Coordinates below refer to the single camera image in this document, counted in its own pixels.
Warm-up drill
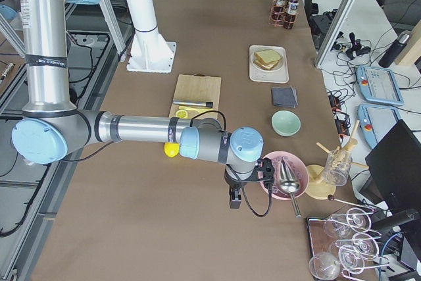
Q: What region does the glass jar on stand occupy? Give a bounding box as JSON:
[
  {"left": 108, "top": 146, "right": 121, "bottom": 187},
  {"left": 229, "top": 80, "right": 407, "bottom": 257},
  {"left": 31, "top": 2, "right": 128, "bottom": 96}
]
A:
[{"left": 322, "top": 149, "right": 352, "bottom": 186}]

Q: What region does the tea bottle front left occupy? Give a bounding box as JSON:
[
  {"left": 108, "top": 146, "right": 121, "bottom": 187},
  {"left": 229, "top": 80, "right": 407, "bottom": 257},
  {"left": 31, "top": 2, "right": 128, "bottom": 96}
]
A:
[{"left": 283, "top": 0, "right": 299, "bottom": 30}]

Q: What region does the bread slice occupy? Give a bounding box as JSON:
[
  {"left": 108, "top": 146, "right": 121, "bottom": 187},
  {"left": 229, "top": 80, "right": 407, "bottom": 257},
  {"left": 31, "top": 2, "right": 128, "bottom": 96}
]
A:
[
  {"left": 254, "top": 49, "right": 282, "bottom": 66},
  {"left": 253, "top": 59, "right": 284, "bottom": 71}
]

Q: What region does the black thermos bottle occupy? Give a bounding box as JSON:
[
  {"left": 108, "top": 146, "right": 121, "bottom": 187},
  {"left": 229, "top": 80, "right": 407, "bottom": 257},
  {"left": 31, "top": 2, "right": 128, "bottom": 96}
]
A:
[{"left": 378, "top": 30, "right": 411, "bottom": 68}]

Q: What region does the mint green bowl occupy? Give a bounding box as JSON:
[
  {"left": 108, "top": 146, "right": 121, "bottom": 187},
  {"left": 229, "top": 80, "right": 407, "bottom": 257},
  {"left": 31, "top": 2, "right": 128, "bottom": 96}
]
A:
[{"left": 271, "top": 111, "right": 301, "bottom": 137}]

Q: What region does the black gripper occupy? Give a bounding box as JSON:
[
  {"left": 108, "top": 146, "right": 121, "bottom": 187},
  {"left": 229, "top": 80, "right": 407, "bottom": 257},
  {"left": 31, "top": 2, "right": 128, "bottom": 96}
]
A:
[{"left": 224, "top": 167, "right": 250, "bottom": 209}]

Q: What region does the white round plate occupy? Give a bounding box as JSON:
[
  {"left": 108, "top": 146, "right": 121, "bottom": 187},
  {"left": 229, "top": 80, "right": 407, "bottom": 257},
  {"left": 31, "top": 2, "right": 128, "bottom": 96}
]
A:
[{"left": 251, "top": 49, "right": 284, "bottom": 71}]

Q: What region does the wooden stand with round base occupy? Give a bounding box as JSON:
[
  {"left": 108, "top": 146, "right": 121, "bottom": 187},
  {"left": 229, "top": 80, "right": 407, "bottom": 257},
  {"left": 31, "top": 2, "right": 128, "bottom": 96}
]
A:
[{"left": 305, "top": 120, "right": 368, "bottom": 199}]

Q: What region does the aluminium frame post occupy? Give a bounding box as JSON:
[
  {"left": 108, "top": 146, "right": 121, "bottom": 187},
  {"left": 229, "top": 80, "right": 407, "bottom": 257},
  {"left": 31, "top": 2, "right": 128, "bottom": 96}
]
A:
[{"left": 314, "top": 0, "right": 355, "bottom": 69}]

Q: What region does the cream rabbit serving tray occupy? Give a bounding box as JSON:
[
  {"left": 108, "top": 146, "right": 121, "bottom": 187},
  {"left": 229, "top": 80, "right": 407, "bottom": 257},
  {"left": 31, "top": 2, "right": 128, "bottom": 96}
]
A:
[{"left": 249, "top": 45, "right": 289, "bottom": 84}]

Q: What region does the wine glass rack tray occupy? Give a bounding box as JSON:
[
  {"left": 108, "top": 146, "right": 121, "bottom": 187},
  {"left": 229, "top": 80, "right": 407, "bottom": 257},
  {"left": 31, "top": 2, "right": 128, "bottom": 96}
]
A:
[{"left": 306, "top": 207, "right": 389, "bottom": 280}]

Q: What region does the steel cylinder muddler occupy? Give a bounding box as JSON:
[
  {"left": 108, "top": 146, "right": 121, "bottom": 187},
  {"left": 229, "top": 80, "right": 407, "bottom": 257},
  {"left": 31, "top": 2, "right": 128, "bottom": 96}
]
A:
[{"left": 173, "top": 100, "right": 214, "bottom": 108}]

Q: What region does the yellow plastic knife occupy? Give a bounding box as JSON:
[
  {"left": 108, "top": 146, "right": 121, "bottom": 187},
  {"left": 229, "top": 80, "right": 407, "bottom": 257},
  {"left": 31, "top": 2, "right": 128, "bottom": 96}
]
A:
[{"left": 178, "top": 105, "right": 212, "bottom": 113}]

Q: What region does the half lemon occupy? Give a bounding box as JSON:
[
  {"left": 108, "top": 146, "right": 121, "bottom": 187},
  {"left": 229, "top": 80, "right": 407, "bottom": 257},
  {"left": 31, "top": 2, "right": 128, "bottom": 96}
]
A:
[{"left": 175, "top": 109, "right": 188, "bottom": 118}]

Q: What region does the metal ice scoop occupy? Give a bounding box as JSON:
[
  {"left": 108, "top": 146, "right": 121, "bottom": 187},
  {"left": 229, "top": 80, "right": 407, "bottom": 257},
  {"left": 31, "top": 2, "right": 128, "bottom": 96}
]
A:
[{"left": 277, "top": 159, "right": 301, "bottom": 218}]

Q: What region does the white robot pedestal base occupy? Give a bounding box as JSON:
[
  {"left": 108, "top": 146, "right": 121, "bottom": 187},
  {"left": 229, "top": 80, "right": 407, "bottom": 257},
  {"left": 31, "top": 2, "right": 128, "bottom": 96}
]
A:
[{"left": 126, "top": 0, "right": 176, "bottom": 74}]

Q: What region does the black monitor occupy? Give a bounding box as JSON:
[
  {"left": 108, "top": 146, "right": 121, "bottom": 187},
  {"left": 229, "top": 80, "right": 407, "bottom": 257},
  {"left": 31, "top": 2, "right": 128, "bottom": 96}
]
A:
[{"left": 366, "top": 120, "right": 420, "bottom": 211}]

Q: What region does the lower whole lemon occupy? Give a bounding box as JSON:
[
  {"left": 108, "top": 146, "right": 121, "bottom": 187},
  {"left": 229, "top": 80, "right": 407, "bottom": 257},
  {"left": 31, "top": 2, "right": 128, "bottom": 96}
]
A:
[{"left": 164, "top": 142, "right": 180, "bottom": 158}]

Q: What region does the folded grey cloth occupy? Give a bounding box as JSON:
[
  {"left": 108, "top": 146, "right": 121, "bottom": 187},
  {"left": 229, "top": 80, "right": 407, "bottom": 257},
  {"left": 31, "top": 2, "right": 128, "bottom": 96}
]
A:
[{"left": 271, "top": 87, "right": 298, "bottom": 108}]

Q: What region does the wooden cutting board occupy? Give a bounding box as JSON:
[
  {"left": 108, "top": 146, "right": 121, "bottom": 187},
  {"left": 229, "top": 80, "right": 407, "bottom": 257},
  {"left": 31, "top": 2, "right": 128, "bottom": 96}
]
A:
[{"left": 172, "top": 74, "right": 222, "bottom": 110}]

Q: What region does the pink bowl with ice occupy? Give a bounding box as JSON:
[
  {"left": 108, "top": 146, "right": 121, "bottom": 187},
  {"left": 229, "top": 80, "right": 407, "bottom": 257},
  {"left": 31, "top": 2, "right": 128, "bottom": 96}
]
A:
[{"left": 264, "top": 151, "right": 309, "bottom": 200}]

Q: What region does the copper wire bottle rack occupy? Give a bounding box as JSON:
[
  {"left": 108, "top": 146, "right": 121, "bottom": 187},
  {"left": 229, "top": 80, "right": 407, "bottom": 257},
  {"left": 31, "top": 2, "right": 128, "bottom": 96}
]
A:
[{"left": 269, "top": 0, "right": 290, "bottom": 27}]

